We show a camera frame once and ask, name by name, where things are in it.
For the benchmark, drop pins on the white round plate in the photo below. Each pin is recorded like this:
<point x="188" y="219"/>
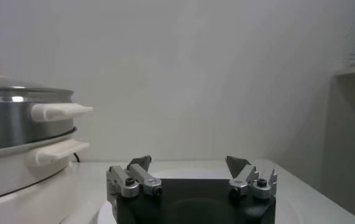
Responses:
<point x="192" y="175"/>

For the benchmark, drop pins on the stainless steel steamer basket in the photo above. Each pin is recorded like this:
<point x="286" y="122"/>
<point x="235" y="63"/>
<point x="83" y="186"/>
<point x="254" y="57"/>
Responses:
<point x="13" y="128"/>

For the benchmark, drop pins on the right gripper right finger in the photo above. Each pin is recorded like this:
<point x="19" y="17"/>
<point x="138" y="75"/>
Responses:
<point x="246" y="179"/>

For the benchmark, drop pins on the white shelf table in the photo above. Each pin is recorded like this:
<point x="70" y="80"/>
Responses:
<point x="353" y="70"/>

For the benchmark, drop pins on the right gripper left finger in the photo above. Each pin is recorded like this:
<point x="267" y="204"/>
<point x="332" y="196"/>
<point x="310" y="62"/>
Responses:
<point x="141" y="179"/>

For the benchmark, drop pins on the cream electric cooker base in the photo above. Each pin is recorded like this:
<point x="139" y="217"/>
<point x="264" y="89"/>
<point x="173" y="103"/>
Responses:
<point x="13" y="182"/>

